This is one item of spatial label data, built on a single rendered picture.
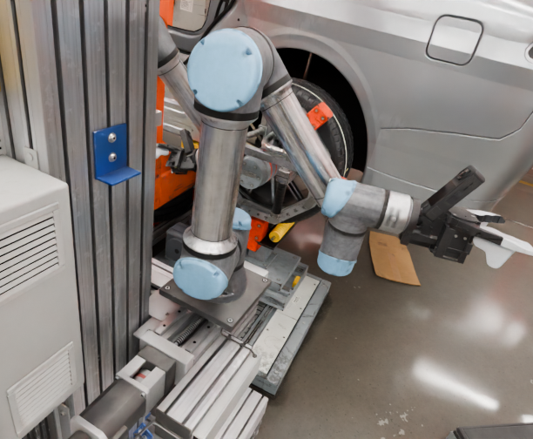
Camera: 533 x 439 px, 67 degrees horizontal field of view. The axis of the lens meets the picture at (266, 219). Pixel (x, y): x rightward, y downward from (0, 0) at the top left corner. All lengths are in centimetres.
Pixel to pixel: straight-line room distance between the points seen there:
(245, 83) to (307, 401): 155
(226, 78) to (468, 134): 130
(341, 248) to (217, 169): 28
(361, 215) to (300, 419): 129
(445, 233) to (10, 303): 71
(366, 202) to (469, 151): 113
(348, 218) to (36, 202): 50
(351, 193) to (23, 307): 56
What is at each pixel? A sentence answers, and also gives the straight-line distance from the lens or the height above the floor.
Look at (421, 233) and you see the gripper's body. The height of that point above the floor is 120.
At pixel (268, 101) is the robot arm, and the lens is 82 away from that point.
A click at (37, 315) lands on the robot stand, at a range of 76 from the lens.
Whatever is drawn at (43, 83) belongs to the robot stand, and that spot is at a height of 137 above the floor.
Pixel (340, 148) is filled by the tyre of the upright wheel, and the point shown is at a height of 99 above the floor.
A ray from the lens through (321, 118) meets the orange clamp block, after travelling 164.
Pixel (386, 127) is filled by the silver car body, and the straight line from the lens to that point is 183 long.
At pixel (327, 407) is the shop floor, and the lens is 197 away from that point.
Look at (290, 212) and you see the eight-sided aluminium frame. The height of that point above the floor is 67.
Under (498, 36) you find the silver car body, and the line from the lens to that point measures 177.
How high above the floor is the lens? 154
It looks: 30 degrees down
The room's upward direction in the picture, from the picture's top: 12 degrees clockwise
